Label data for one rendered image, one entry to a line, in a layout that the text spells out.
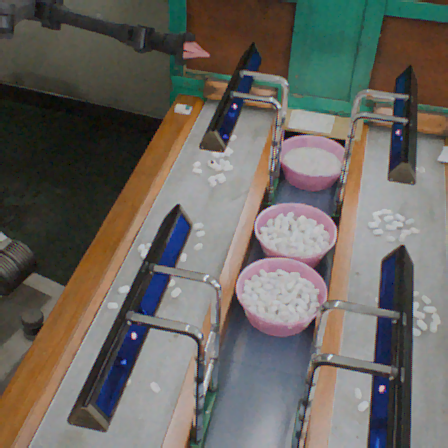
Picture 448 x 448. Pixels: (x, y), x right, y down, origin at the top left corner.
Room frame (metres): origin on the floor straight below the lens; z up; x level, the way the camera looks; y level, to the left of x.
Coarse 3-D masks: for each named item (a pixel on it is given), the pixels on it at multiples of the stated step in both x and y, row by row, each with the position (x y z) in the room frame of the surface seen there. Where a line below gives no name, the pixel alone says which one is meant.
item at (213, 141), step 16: (256, 48) 2.24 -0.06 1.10; (240, 64) 2.11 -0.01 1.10; (256, 64) 2.17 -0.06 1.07; (240, 80) 1.99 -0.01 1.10; (224, 112) 1.77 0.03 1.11; (240, 112) 1.86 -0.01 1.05; (208, 128) 1.72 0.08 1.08; (224, 128) 1.72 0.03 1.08; (208, 144) 1.65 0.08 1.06; (224, 144) 1.66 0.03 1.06
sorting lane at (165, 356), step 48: (192, 144) 2.13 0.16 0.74; (240, 144) 2.15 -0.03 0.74; (192, 192) 1.83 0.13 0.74; (240, 192) 1.85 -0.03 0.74; (144, 240) 1.57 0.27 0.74; (192, 240) 1.58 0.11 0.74; (192, 288) 1.37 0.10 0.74; (96, 336) 1.17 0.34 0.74; (144, 384) 1.02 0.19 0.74; (48, 432) 0.87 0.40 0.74; (96, 432) 0.88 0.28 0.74; (144, 432) 0.88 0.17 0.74
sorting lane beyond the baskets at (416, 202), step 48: (384, 144) 2.22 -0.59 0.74; (432, 144) 2.24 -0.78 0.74; (384, 192) 1.90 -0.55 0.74; (432, 192) 1.92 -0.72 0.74; (384, 240) 1.64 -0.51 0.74; (432, 240) 1.66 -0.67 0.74; (432, 288) 1.43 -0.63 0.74; (432, 336) 1.24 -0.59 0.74; (336, 384) 1.06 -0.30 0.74; (432, 384) 1.08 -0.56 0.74; (336, 432) 0.92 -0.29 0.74; (432, 432) 0.93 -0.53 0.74
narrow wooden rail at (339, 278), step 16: (352, 160) 2.05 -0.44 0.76; (352, 176) 1.95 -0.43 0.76; (352, 192) 1.86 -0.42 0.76; (352, 208) 1.77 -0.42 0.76; (352, 224) 1.68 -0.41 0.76; (336, 240) 1.63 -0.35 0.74; (352, 240) 1.60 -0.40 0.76; (336, 256) 1.52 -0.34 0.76; (336, 272) 1.45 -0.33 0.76; (336, 288) 1.38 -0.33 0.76; (336, 320) 1.26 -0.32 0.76; (336, 336) 1.20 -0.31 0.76; (320, 352) 1.14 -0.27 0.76; (336, 352) 1.14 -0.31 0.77; (320, 368) 1.09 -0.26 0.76; (336, 368) 1.09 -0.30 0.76; (320, 384) 1.04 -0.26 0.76; (320, 400) 0.99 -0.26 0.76; (320, 416) 0.94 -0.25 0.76; (320, 432) 0.90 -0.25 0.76
